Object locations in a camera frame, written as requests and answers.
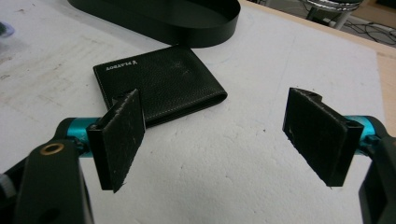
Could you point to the black oval tray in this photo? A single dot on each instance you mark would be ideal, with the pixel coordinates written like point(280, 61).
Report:
point(174, 20)

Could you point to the black leather wallet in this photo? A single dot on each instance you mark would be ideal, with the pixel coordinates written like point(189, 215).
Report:
point(166, 81)

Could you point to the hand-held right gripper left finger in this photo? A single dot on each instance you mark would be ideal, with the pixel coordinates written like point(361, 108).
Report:
point(120, 140)

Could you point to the chrome stool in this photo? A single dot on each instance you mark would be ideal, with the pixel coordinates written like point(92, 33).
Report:
point(334, 7)

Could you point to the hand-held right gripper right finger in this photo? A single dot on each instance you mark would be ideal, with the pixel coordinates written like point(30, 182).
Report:
point(317, 137)

